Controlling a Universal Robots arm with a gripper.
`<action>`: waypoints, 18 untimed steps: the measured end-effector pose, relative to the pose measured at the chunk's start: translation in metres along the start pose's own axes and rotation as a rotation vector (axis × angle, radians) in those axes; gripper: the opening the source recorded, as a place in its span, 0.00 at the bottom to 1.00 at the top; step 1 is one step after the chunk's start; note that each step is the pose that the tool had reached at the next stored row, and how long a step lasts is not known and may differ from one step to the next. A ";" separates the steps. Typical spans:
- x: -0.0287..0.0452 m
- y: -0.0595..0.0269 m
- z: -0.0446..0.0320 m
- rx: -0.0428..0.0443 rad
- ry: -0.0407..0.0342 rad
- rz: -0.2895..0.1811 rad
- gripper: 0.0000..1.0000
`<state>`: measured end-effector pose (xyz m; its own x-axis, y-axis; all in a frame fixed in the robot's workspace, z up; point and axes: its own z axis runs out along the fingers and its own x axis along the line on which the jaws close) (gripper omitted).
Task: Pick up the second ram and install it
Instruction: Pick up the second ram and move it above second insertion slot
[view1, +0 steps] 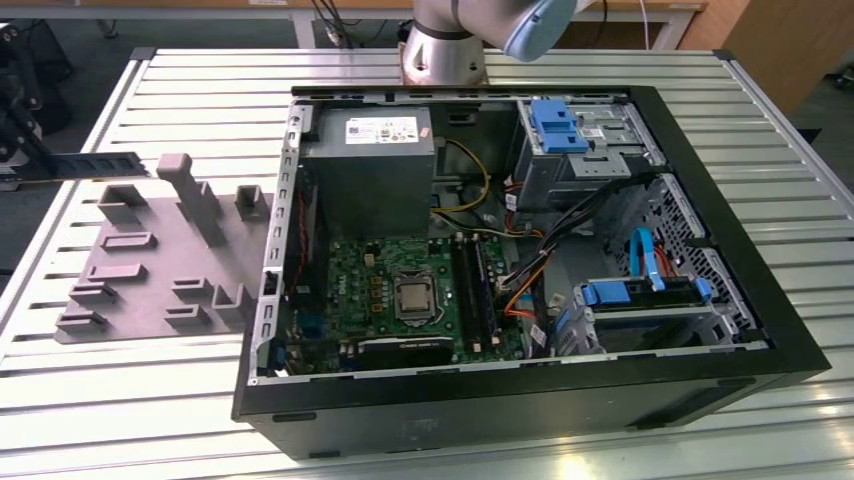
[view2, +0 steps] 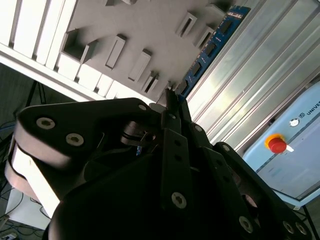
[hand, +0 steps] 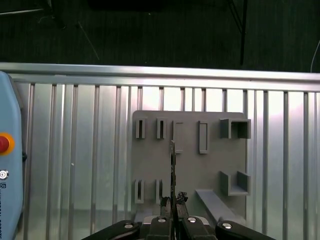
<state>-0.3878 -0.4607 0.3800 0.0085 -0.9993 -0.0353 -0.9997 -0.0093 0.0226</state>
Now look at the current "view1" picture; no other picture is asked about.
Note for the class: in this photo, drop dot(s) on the silver CPU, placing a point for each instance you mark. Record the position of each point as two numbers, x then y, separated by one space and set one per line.
415 296

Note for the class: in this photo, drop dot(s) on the grey power supply unit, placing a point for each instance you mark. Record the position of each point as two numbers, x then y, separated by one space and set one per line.
367 190

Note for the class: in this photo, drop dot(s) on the black graphics card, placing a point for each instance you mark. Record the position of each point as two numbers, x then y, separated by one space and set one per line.
400 352

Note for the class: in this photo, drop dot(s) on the black chair base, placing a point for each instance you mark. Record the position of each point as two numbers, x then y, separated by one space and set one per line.
842 80

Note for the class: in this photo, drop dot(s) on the green motherboard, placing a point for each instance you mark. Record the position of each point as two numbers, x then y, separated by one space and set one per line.
354 280

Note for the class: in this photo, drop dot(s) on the wooden cabinet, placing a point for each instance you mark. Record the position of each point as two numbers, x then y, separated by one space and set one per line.
787 40

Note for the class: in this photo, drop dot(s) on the black PC case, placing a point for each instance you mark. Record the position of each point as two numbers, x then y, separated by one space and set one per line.
467 415

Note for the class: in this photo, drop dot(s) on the CPU socket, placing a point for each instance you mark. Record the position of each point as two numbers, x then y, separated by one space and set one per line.
416 274

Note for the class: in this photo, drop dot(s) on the metal disk bay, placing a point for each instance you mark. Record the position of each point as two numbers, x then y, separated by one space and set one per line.
654 312

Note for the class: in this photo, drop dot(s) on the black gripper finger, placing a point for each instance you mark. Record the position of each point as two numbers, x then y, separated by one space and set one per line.
43 167

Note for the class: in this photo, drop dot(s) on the blue board connector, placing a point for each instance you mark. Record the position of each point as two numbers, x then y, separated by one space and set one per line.
312 325

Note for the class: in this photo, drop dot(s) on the metal drive cage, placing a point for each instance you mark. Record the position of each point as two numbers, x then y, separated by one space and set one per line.
601 167

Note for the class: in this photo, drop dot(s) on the blue drive bay latch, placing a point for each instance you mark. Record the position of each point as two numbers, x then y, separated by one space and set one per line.
556 130

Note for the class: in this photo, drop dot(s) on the hard disk in blue carrier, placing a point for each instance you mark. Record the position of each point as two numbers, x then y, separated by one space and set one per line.
607 294

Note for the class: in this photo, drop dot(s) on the black RAM slot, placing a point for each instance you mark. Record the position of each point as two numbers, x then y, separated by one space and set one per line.
464 295

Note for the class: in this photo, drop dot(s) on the grey parts rack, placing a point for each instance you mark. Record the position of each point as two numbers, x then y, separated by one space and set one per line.
167 240

